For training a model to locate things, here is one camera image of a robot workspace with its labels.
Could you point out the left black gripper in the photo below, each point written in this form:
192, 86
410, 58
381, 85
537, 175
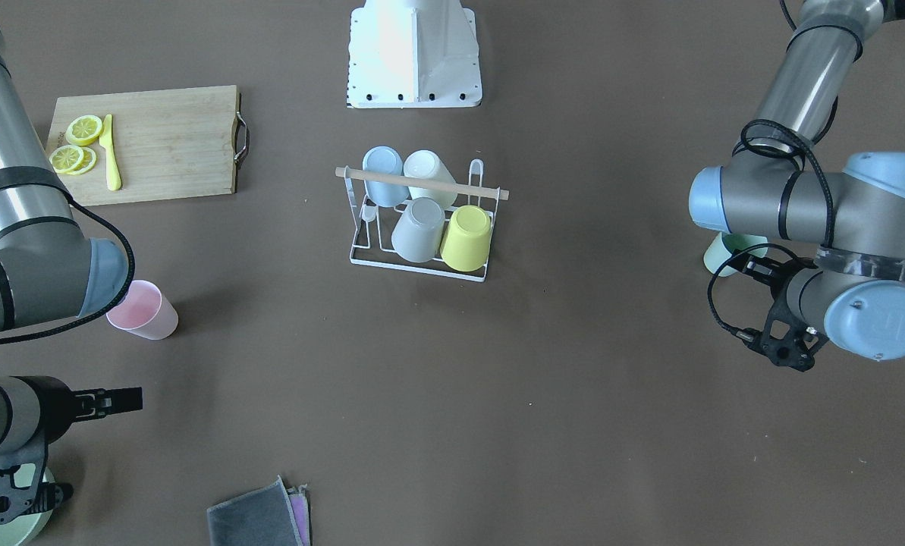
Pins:
759, 266

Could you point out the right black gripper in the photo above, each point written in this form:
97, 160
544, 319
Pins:
45, 402

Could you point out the mint green cup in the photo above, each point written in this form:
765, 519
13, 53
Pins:
725, 245

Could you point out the pink cup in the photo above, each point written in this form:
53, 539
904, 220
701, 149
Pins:
144, 312

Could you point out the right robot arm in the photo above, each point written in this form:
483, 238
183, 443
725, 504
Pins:
49, 269

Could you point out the yellow cup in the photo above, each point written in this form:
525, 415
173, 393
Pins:
466, 243

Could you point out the grey cup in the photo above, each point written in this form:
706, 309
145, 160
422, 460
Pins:
418, 233

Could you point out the white cup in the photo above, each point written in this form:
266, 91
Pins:
427, 165

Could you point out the green bowl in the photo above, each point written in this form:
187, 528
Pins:
24, 529

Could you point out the grey cloth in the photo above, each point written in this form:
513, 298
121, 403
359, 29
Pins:
261, 517

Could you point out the purple cloth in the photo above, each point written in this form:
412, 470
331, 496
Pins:
300, 507

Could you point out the yellow plastic knife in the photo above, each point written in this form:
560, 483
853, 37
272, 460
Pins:
107, 141

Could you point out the lemon slice lower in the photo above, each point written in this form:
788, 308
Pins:
88, 162

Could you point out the lemon slice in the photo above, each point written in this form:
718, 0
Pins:
67, 159
84, 130
88, 162

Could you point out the lemon slice middle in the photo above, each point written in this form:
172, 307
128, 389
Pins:
67, 159

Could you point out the lemon slice top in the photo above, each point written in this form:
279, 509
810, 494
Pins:
84, 130

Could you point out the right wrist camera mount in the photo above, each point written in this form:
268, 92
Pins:
22, 488

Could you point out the white wire cup rack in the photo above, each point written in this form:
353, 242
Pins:
371, 243

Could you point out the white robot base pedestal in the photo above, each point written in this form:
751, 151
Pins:
413, 54

